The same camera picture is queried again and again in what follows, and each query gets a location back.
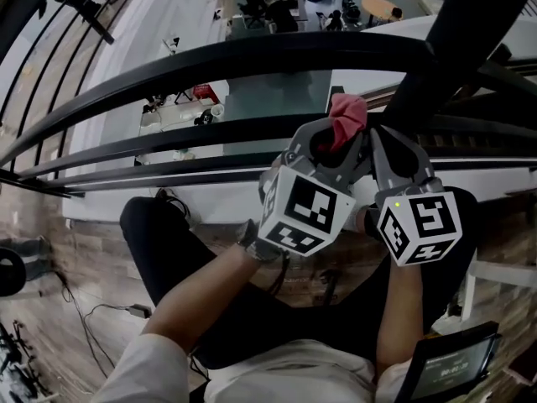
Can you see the black round machine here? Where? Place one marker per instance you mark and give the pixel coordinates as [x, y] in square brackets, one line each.
[10, 271]

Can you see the person's left forearm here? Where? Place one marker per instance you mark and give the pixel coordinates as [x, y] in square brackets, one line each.
[197, 296]

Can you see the black power adapter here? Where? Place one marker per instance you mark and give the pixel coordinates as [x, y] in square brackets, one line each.
[140, 310]

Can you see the black white patterned bag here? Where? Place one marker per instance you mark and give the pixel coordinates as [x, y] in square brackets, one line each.
[203, 118]

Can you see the black metal railing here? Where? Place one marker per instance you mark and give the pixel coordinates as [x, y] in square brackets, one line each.
[251, 57]

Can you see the person's white shirt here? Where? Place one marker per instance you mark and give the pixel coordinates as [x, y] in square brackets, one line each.
[293, 372]

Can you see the black stool leg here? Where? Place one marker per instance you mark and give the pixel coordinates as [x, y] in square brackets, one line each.
[330, 288]

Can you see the person's leg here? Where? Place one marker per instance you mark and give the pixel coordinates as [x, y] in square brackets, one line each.
[168, 246]
[356, 309]

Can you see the red plastic crate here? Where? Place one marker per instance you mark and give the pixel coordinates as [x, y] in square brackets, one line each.
[205, 91]

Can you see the black wrist-mounted screen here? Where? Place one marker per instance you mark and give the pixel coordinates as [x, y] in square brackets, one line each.
[451, 367]

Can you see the white office desk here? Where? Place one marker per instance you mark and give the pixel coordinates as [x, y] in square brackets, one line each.
[300, 13]

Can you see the pink cloth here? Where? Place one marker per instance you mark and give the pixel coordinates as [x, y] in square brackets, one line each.
[348, 111]

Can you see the person's right forearm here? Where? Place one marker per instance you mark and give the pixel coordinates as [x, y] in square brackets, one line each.
[398, 317]

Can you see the white metal frame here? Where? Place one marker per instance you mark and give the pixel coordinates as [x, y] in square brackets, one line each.
[467, 292]

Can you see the person's right sneaker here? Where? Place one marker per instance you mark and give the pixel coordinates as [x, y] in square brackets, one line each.
[356, 221]

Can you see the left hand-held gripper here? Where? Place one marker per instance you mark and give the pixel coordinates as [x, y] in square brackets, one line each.
[306, 208]

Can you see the person's left leg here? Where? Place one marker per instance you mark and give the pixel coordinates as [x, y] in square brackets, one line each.
[168, 246]

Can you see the wooden staircase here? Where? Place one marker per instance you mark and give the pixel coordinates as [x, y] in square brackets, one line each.
[461, 141]

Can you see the round orange table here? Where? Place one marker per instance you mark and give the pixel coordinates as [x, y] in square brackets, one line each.
[379, 6]

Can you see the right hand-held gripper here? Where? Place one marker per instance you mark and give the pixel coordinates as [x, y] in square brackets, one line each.
[419, 229]

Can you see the person's right leg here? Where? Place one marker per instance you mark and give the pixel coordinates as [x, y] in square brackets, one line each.
[356, 309]

